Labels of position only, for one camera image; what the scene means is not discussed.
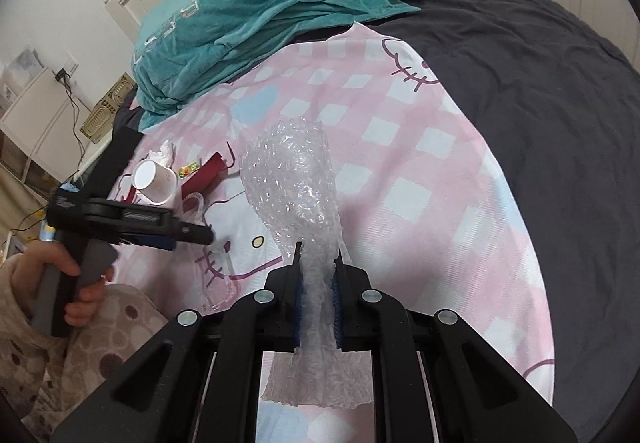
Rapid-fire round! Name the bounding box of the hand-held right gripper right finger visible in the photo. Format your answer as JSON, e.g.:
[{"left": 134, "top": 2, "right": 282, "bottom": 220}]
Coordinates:
[{"left": 331, "top": 248, "right": 577, "bottom": 443}]

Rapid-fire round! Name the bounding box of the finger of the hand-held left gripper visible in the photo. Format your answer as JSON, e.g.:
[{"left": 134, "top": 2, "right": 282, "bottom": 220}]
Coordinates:
[
  {"left": 122, "top": 233, "right": 177, "bottom": 252},
  {"left": 171, "top": 221, "right": 216, "bottom": 245}
]

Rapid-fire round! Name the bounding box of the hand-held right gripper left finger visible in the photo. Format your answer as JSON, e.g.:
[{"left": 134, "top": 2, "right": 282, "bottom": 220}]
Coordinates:
[{"left": 52, "top": 242, "right": 303, "bottom": 443}]

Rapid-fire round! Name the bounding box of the white tissue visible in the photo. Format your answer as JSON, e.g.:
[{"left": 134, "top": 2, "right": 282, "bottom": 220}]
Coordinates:
[{"left": 145, "top": 142, "right": 176, "bottom": 168}]

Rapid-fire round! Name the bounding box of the clear bubble wrap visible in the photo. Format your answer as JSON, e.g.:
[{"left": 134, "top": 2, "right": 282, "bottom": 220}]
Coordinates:
[{"left": 239, "top": 118, "right": 375, "bottom": 410}]

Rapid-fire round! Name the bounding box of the person's left forearm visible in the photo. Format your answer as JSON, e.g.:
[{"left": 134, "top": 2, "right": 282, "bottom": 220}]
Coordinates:
[{"left": 0, "top": 268, "right": 53, "bottom": 374}]

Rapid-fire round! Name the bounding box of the person's left hand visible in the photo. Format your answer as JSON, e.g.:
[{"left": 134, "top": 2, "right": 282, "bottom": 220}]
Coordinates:
[{"left": 10, "top": 242, "right": 109, "bottom": 329}]

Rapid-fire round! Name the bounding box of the white paper cup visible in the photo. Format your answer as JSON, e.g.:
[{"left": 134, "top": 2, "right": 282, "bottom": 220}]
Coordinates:
[{"left": 131, "top": 159, "right": 178, "bottom": 206}]

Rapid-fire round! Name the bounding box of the dark red box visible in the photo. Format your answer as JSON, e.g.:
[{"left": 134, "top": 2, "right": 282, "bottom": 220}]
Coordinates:
[{"left": 179, "top": 150, "right": 236, "bottom": 198}]

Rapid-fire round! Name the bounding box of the clear plastic packaging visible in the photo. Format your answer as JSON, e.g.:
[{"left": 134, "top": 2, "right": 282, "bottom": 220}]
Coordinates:
[{"left": 200, "top": 240, "right": 241, "bottom": 315}]

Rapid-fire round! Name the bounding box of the person's spotted pajama leg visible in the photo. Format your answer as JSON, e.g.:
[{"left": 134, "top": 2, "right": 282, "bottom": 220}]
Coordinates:
[{"left": 0, "top": 283, "right": 173, "bottom": 426}]

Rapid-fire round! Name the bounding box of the olive folding crate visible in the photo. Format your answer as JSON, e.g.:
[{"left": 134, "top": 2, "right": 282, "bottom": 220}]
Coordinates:
[{"left": 80, "top": 72, "right": 138, "bottom": 144}]

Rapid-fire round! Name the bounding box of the white cabinet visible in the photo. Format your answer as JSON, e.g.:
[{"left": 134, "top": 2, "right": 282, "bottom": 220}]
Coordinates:
[{"left": 0, "top": 68, "right": 87, "bottom": 184}]

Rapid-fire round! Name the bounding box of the pink checked printed blanket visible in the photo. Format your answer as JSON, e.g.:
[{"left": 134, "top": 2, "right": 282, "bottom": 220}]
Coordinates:
[{"left": 107, "top": 22, "right": 557, "bottom": 443}]

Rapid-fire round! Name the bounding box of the clear storage box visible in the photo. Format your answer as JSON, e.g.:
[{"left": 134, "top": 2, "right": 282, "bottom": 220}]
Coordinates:
[{"left": 0, "top": 47, "right": 47, "bottom": 110}]

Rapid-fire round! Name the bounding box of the teal plush blanket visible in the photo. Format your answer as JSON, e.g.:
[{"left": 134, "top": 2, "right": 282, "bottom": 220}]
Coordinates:
[{"left": 132, "top": 0, "right": 423, "bottom": 131}]

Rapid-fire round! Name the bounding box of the black cable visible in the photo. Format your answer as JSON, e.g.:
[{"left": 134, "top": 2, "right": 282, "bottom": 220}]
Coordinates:
[{"left": 15, "top": 73, "right": 90, "bottom": 234}]

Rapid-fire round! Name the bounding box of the white wall outlet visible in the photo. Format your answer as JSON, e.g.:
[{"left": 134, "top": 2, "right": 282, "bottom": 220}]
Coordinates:
[{"left": 52, "top": 52, "right": 81, "bottom": 84}]

